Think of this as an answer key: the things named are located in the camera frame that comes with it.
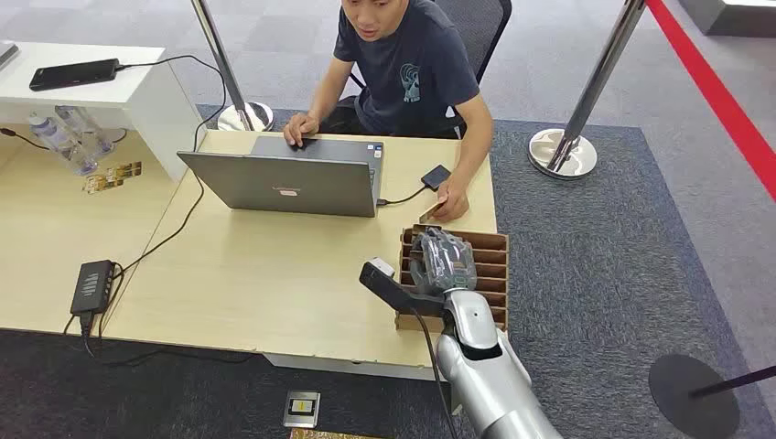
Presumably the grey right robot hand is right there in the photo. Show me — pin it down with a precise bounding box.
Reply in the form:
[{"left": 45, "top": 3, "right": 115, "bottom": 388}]
[{"left": 409, "top": 226, "right": 479, "bottom": 297}]

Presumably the tan card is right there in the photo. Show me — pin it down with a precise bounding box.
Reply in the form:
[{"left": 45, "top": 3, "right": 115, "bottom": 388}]
[{"left": 418, "top": 198, "right": 448, "bottom": 225}]

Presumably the brown slotted card holder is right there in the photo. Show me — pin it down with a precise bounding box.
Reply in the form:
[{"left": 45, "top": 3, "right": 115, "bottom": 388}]
[{"left": 394, "top": 224, "right": 511, "bottom": 334}]

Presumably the person's left hand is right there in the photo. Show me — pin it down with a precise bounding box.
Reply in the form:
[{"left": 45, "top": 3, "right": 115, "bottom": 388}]
[{"left": 431, "top": 182, "right": 470, "bottom": 223}]

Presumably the person's hand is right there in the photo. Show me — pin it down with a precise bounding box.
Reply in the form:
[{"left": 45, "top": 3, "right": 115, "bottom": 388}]
[
  {"left": 283, "top": 112, "right": 320, "bottom": 148},
  {"left": 431, "top": 182, "right": 470, "bottom": 223}
]

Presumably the person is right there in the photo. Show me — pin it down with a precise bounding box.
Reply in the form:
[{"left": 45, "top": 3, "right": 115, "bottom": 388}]
[{"left": 283, "top": 0, "right": 495, "bottom": 224}]

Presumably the person's right hand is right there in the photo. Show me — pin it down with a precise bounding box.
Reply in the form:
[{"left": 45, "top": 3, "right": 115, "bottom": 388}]
[{"left": 283, "top": 112, "right": 320, "bottom": 148}]

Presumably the light wood desk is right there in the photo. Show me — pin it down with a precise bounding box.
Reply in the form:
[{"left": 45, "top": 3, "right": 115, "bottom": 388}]
[
  {"left": 0, "top": 123, "right": 183, "bottom": 336},
  {"left": 100, "top": 130, "right": 500, "bottom": 383}
]

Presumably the grey laptop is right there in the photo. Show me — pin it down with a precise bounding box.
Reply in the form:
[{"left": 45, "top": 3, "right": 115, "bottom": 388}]
[{"left": 177, "top": 134, "right": 385, "bottom": 219}]

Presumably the silver floor socket box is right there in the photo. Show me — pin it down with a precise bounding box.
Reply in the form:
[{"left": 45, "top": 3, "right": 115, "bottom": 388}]
[{"left": 282, "top": 391, "right": 321, "bottom": 430}]

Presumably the black office chair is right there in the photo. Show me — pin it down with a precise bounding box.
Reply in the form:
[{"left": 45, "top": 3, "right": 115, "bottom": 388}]
[{"left": 348, "top": 0, "right": 513, "bottom": 141}]

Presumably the black stanchion base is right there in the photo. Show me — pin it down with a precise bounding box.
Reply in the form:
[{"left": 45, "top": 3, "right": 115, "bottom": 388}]
[{"left": 648, "top": 353, "right": 776, "bottom": 439}]

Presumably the red barrier belt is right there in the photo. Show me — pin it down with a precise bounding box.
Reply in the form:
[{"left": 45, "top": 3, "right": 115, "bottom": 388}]
[{"left": 644, "top": 0, "right": 776, "bottom": 202}]

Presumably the white side cabinet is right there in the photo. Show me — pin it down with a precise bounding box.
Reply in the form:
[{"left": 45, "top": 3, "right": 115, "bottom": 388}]
[{"left": 0, "top": 40, "right": 209, "bottom": 183}]

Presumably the clear plastic water bottle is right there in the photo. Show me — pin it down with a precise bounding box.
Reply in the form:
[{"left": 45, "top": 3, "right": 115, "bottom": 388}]
[
  {"left": 54, "top": 105, "right": 116, "bottom": 156},
  {"left": 28, "top": 112, "right": 99, "bottom": 177}
]

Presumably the black smartphone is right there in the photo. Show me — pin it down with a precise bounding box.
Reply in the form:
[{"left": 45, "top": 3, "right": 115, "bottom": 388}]
[{"left": 28, "top": 58, "right": 122, "bottom": 92}]

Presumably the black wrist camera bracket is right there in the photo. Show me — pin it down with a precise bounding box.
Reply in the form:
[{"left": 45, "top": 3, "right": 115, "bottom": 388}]
[{"left": 359, "top": 257, "right": 451, "bottom": 318}]

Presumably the black reader cable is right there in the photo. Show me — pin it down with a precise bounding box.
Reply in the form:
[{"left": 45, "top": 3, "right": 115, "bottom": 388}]
[{"left": 375, "top": 184, "right": 428, "bottom": 208}]

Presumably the chrome stanchion post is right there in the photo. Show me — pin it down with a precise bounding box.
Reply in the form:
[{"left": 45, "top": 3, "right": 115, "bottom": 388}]
[
  {"left": 527, "top": 0, "right": 648, "bottom": 181},
  {"left": 189, "top": 0, "right": 275, "bottom": 134}
]

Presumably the long black power cable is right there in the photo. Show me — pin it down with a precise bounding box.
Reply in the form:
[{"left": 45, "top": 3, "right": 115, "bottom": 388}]
[{"left": 62, "top": 54, "right": 229, "bottom": 359}]

